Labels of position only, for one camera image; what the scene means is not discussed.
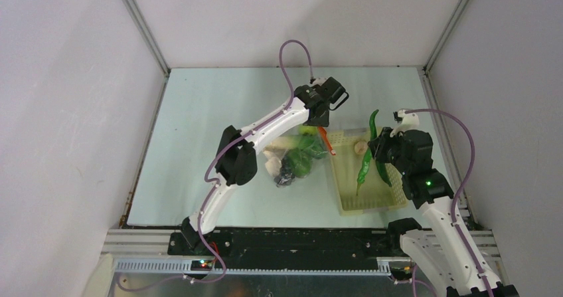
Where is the green chili pepper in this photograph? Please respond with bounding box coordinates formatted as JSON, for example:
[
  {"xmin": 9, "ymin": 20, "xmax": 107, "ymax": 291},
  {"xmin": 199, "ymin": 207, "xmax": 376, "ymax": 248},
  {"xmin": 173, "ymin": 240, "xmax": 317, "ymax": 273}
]
[{"xmin": 356, "ymin": 109, "xmax": 379, "ymax": 195}]

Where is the green bok choy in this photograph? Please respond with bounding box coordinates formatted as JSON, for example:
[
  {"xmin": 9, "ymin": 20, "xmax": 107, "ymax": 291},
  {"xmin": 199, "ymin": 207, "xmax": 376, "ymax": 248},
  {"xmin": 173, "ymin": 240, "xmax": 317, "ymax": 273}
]
[{"xmin": 264, "ymin": 134, "xmax": 329, "ymax": 179}]

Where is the clear zip top bag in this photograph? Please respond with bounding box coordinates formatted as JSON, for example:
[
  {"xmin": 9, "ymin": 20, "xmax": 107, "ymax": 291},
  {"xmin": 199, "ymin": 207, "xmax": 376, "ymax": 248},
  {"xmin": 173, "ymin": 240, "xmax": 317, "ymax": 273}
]
[{"xmin": 262, "ymin": 125, "xmax": 337, "ymax": 188}]

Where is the dark purple grape bunch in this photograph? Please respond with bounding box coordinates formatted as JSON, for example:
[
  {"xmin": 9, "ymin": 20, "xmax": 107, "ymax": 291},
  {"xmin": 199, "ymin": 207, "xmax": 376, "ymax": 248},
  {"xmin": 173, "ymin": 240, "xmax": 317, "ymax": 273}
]
[{"xmin": 274, "ymin": 161, "xmax": 296, "ymax": 187}]

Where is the green apple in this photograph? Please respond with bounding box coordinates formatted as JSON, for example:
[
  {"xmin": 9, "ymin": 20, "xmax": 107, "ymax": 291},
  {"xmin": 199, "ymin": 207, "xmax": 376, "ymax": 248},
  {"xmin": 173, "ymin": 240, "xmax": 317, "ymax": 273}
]
[{"xmin": 298, "ymin": 126, "xmax": 318, "ymax": 136}]

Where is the white oyster mushroom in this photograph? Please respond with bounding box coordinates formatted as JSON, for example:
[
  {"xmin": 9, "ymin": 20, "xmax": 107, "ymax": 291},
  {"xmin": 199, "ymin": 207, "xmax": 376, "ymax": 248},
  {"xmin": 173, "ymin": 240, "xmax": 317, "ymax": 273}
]
[{"xmin": 264, "ymin": 152, "xmax": 282, "ymax": 177}]

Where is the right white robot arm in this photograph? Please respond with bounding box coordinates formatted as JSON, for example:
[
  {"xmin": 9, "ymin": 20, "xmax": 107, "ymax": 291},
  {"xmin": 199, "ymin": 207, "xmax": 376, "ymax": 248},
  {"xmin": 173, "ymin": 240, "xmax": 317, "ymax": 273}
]
[{"xmin": 368, "ymin": 127, "xmax": 519, "ymax": 296}]

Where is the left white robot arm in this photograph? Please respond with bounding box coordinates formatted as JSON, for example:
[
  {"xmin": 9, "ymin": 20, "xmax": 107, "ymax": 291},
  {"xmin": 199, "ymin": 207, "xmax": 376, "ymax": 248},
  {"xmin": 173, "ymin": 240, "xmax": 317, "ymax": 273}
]
[{"xmin": 181, "ymin": 77, "xmax": 349, "ymax": 255}]

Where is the cream perforated plastic basket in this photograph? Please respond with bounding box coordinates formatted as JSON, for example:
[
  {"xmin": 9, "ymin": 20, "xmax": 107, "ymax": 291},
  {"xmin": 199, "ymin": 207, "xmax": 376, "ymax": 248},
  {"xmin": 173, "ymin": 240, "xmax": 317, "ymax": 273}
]
[{"xmin": 327, "ymin": 128, "xmax": 408, "ymax": 216}]

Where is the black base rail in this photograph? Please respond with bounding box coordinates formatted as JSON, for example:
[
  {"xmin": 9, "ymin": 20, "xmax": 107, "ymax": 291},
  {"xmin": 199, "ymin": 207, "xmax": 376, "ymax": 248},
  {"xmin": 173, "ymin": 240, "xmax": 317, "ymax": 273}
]
[{"xmin": 167, "ymin": 227, "xmax": 406, "ymax": 271}]

